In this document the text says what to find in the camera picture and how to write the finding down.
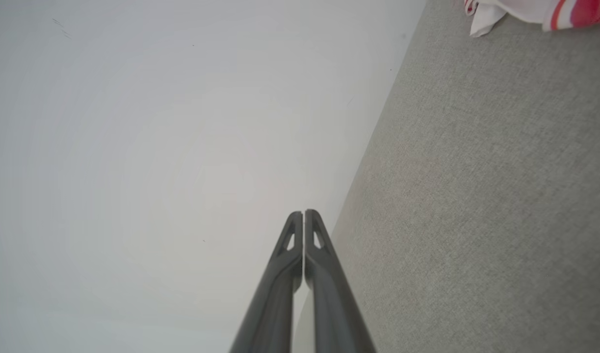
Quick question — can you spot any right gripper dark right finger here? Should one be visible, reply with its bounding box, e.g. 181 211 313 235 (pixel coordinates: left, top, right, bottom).
304 209 377 353

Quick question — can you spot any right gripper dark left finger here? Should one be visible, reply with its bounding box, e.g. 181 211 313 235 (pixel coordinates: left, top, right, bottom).
230 211 304 353

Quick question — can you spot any red white basketball jersey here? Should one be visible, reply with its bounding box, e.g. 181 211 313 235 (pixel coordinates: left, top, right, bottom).
464 0 600 38

